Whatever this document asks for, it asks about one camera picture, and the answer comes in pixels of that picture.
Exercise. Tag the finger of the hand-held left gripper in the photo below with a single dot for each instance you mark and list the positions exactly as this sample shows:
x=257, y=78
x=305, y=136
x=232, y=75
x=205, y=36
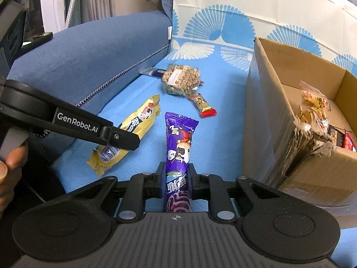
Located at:
x=125, y=142

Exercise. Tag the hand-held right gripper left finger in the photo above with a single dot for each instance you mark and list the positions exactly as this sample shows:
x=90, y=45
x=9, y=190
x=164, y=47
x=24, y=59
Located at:
x=161, y=181

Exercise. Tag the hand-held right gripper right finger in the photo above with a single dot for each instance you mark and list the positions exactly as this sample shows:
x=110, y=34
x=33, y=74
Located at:
x=192, y=181

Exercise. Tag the yellow wafer packet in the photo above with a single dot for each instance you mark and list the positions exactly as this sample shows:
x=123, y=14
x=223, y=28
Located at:
x=139, y=120

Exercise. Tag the purple wafer packet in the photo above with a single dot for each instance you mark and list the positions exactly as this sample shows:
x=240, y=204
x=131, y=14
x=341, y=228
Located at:
x=180, y=139

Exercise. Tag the dark blue snack packet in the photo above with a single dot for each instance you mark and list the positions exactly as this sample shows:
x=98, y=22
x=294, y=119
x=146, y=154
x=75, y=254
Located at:
x=152, y=72

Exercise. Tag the small brown red candy packet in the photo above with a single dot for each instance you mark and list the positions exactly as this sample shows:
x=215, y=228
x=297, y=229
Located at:
x=200, y=104

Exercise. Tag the clear nut brittle bag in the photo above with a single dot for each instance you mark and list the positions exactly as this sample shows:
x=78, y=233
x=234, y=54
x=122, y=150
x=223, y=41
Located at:
x=180, y=79

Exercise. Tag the red snack packet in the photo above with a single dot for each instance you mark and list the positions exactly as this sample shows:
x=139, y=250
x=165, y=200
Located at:
x=350, y=141
x=200, y=83

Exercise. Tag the brown cardboard box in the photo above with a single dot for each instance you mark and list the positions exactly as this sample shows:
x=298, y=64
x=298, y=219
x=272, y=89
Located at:
x=267, y=117

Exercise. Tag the clear cookie bag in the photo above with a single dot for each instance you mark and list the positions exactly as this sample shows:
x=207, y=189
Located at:
x=313, y=103

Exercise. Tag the black chocolate packet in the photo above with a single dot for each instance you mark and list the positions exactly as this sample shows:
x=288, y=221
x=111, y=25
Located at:
x=336, y=136

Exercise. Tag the person's left hand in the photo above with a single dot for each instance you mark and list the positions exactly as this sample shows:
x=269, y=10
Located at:
x=8, y=181

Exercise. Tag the blue cream printed sheet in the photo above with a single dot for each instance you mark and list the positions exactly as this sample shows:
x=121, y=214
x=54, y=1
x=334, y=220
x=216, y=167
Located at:
x=223, y=131

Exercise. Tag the black flat object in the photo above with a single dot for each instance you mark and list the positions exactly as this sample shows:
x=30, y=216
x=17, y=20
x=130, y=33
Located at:
x=39, y=40

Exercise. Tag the blue sofa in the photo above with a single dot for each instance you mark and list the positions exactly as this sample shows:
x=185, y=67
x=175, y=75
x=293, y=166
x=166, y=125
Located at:
x=83, y=55

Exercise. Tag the white panel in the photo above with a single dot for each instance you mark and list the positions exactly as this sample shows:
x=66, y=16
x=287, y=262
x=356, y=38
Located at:
x=53, y=2

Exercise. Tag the dotted fabric pole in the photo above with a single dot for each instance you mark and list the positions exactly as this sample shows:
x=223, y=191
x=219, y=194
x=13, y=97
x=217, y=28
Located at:
x=73, y=2

